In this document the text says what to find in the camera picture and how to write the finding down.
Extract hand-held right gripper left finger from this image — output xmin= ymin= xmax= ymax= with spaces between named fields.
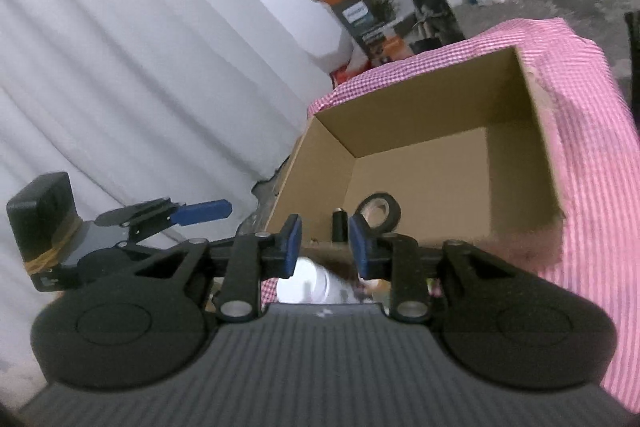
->
xmin=125 ymin=214 xmax=303 ymax=324

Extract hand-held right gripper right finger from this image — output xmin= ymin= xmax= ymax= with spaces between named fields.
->
xmin=349 ymin=214 xmax=531 ymax=323

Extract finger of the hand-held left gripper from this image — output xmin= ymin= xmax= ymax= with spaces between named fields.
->
xmin=95 ymin=197 xmax=233 ymax=229

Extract small black cylinder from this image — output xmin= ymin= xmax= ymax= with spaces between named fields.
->
xmin=331 ymin=207 xmax=349 ymax=244

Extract white capped white bottle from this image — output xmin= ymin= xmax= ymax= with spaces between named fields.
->
xmin=275 ymin=257 xmax=361 ymax=305

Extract brown cardboard box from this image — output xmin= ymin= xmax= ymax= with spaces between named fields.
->
xmin=262 ymin=46 xmax=566 ymax=268

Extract black tape roll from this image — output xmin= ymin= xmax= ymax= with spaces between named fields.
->
xmin=354 ymin=193 xmax=403 ymax=235

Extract red plastic bag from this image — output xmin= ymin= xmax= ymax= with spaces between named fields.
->
xmin=331 ymin=66 xmax=358 ymax=88

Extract white curtain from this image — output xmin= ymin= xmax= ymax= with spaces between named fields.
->
xmin=0 ymin=0 xmax=341 ymax=358

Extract pink checked tablecloth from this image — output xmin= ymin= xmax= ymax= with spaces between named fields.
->
xmin=260 ymin=18 xmax=640 ymax=413

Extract black metal frame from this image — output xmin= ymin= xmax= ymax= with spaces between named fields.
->
xmin=624 ymin=11 xmax=640 ymax=118

